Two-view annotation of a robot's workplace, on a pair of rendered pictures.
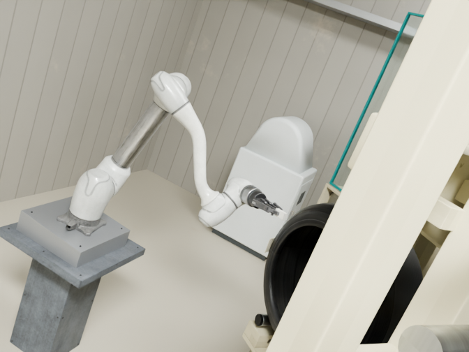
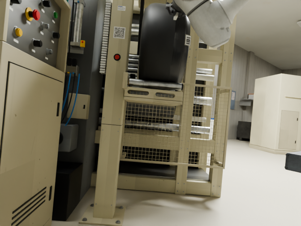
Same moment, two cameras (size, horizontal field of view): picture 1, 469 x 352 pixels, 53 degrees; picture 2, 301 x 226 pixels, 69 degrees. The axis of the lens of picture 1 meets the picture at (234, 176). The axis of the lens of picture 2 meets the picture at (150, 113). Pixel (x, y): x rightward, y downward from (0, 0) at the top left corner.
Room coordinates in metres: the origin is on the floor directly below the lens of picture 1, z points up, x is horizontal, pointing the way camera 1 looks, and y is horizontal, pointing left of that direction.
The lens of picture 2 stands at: (2.83, 0.29, 0.71)
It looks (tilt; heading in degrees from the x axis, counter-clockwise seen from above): 0 degrees down; 212
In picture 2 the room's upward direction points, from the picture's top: 5 degrees clockwise
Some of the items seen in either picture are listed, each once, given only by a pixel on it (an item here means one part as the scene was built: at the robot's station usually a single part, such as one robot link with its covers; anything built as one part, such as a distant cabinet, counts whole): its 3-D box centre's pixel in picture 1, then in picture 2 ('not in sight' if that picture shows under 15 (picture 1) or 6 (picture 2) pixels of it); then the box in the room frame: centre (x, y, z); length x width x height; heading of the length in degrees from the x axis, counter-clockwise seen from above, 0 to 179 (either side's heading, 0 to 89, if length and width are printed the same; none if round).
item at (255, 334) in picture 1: (287, 332); (153, 94); (1.66, -0.43, 0.83); 0.36 x 0.09 x 0.06; 124
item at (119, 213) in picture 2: not in sight; (104, 213); (1.70, -0.71, 0.01); 0.27 x 0.27 x 0.02; 34
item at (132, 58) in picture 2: not in sight; (127, 72); (1.35, -0.90, 1.05); 0.20 x 0.15 x 0.30; 124
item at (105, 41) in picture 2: not in sight; (106, 37); (1.77, -0.76, 1.19); 0.05 x 0.04 x 0.48; 34
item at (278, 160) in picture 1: (271, 182); not in sight; (4.35, -0.36, 0.65); 0.68 x 0.56 x 1.29; 72
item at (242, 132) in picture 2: not in sight; (255, 132); (-6.41, -0.63, 0.37); 1.12 x 0.89 x 0.74; 72
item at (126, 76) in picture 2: not in sight; (127, 84); (1.64, -0.65, 0.90); 0.40 x 0.03 x 0.10; 34
